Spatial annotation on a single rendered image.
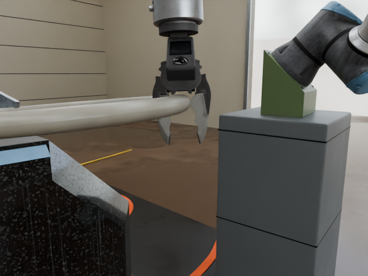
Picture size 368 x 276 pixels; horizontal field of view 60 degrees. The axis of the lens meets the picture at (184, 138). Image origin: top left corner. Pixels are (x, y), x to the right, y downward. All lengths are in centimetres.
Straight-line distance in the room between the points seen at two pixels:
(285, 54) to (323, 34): 14
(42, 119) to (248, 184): 96
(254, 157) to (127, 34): 640
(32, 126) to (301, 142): 90
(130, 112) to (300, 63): 92
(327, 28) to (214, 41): 482
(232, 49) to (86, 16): 349
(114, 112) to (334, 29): 95
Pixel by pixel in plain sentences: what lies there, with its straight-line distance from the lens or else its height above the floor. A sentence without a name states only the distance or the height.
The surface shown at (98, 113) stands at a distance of 39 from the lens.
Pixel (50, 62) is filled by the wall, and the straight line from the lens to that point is 715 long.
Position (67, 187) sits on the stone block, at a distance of 88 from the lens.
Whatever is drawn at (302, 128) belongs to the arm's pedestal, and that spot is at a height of 83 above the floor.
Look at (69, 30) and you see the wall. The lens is 746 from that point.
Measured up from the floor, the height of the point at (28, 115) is 96.
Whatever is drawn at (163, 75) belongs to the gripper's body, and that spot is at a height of 100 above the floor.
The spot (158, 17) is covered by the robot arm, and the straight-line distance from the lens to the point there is 58.
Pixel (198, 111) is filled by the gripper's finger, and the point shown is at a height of 94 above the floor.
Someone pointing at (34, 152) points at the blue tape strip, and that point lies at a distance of 88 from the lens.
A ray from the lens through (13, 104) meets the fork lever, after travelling 84.
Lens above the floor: 101
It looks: 11 degrees down
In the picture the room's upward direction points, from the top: straight up
